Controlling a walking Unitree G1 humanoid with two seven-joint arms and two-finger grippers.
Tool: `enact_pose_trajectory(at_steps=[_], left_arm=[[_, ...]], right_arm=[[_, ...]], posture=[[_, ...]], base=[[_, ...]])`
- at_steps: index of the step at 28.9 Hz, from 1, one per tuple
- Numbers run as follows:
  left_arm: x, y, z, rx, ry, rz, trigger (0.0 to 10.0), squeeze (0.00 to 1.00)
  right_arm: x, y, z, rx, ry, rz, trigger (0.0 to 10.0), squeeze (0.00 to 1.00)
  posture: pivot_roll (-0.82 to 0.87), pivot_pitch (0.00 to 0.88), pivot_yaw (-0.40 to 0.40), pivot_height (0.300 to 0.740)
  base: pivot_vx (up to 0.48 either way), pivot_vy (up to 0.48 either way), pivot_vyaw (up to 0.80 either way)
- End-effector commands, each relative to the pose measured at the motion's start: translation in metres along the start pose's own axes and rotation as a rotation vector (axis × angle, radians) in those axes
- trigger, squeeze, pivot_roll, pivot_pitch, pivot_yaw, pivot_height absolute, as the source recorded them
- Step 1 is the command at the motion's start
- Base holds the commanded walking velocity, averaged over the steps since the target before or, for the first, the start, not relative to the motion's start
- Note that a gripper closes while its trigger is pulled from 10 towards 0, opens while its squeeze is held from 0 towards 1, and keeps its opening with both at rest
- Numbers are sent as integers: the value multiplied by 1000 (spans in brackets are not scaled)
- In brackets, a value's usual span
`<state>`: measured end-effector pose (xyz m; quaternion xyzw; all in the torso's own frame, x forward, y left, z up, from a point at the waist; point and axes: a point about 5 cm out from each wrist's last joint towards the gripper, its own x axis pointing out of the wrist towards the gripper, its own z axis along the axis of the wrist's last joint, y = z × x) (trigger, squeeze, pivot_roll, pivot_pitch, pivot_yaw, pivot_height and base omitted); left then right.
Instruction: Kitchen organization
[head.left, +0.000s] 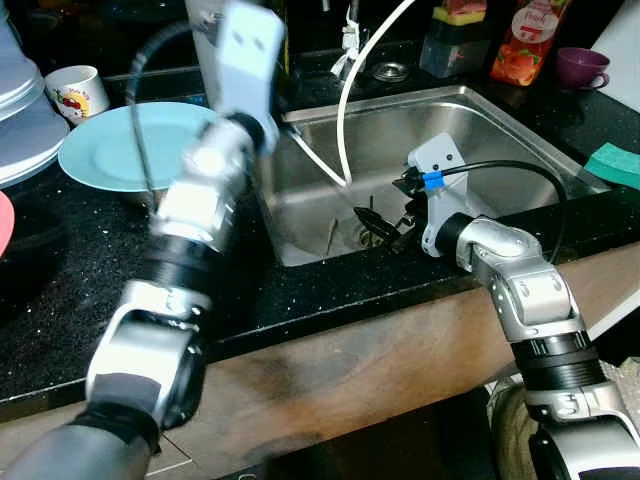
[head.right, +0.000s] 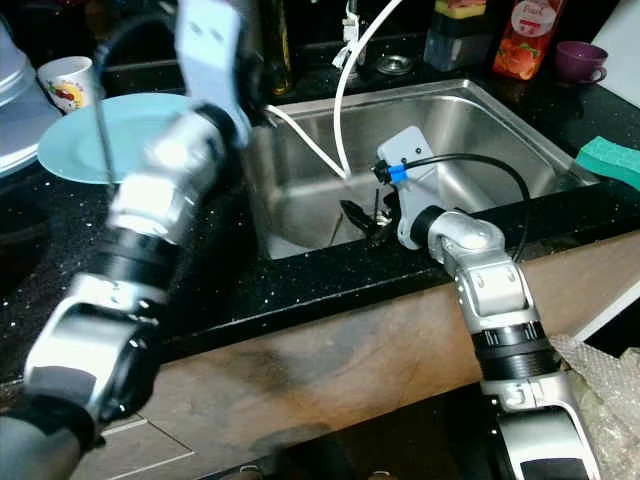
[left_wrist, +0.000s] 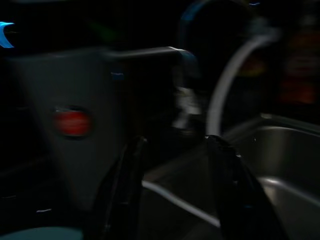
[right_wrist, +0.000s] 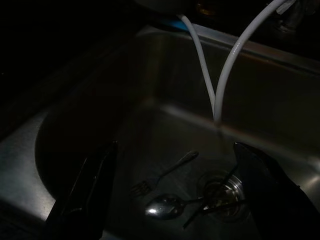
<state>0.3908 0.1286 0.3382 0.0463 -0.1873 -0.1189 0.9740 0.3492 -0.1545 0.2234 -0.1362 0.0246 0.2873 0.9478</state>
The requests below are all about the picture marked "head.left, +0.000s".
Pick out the beige bag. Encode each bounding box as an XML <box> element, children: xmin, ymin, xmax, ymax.
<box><xmin>487</xmin><ymin>380</ymin><xmax>541</xmax><ymax>480</ymax></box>

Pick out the grey tumbler with red badge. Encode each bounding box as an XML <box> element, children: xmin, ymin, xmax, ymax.
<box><xmin>185</xmin><ymin>0</ymin><xmax>223</xmax><ymax>46</ymax></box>

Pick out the black blue-taped right arm cable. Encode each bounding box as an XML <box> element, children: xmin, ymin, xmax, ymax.
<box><xmin>420</xmin><ymin>160</ymin><xmax>569</xmax><ymax>266</ymax></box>

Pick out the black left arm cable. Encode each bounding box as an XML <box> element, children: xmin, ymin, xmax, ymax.
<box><xmin>125</xmin><ymin>20</ymin><xmax>221</xmax><ymax>201</ymax></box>

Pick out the yellow red sponge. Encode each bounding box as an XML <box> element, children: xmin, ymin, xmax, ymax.
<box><xmin>435</xmin><ymin>0</ymin><xmax>491</xmax><ymax>26</ymax></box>

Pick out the pale grey bowl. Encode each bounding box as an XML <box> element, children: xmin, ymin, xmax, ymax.
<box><xmin>0</xmin><ymin>20</ymin><xmax>46</xmax><ymax>121</ymax></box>

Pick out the white hose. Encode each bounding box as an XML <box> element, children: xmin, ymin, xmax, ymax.
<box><xmin>283</xmin><ymin>0</ymin><xmax>416</xmax><ymax>189</ymax></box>

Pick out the white board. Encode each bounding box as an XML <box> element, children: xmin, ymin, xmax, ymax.
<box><xmin>590</xmin><ymin>0</ymin><xmax>640</xmax><ymax>81</ymax></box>

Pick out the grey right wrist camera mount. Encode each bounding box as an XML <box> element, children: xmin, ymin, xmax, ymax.
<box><xmin>405</xmin><ymin>133</ymin><xmax>468</xmax><ymax>259</ymax></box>

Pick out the stainless steel sink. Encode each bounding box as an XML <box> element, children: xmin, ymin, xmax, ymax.
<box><xmin>250</xmin><ymin>85</ymin><xmax>611</xmax><ymax>269</ymax></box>

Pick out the round steel counter fitting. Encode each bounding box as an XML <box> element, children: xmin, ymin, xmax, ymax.
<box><xmin>372</xmin><ymin>62</ymin><xmax>409</xmax><ymax>83</ymax></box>

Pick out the orange peach bottle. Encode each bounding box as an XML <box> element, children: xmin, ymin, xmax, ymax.
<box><xmin>490</xmin><ymin>0</ymin><xmax>571</xmax><ymax>86</ymax></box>

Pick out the clear plastic sponge holder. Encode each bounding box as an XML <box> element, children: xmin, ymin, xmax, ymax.
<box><xmin>420</xmin><ymin>18</ymin><xmax>493</xmax><ymax>79</ymax></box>

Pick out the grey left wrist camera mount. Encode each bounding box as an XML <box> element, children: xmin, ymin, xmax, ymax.
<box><xmin>205</xmin><ymin>0</ymin><xmax>288</xmax><ymax>129</ymax></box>

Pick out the clear bubble wrap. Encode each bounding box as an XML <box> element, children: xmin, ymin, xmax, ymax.
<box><xmin>600</xmin><ymin>360</ymin><xmax>640</xmax><ymax>401</ymax></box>

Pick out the white printed mug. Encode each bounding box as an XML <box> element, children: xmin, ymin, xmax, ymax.
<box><xmin>43</xmin><ymin>65</ymin><xmax>111</xmax><ymax>126</ymax></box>

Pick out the light blue plate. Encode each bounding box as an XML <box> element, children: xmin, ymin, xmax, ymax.
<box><xmin>57</xmin><ymin>100</ymin><xmax>226</xmax><ymax>193</ymax></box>

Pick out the brown wooden counter front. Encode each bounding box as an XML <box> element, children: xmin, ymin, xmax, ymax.
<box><xmin>0</xmin><ymin>245</ymin><xmax>640</xmax><ymax>480</ymax></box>

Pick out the red dish rim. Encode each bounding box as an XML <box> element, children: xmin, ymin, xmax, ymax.
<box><xmin>0</xmin><ymin>190</ymin><xmax>16</xmax><ymax>259</ymax></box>

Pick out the purple cup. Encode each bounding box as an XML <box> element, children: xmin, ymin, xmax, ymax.
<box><xmin>555</xmin><ymin>47</ymin><xmax>611</xmax><ymax>91</ymax></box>

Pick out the green sponge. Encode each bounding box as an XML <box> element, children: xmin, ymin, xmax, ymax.
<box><xmin>585</xmin><ymin>143</ymin><xmax>640</xmax><ymax>191</ymax></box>

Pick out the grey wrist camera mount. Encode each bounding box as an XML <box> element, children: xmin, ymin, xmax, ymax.
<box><xmin>205</xmin><ymin>0</ymin><xmax>288</xmax><ymax>129</ymax></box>
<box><xmin>405</xmin><ymin>133</ymin><xmax>468</xmax><ymax>259</ymax></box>

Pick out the dark oil bottle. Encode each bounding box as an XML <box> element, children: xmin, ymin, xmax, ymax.
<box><xmin>270</xmin><ymin>0</ymin><xmax>297</xmax><ymax>93</ymax></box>

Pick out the steel faucet base white tag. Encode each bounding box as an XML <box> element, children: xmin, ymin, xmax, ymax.
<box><xmin>335</xmin><ymin>0</ymin><xmax>366</xmax><ymax>76</ymax></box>

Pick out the pale grey plate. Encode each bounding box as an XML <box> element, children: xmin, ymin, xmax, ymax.
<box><xmin>0</xmin><ymin>90</ymin><xmax>71</xmax><ymax>189</ymax></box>

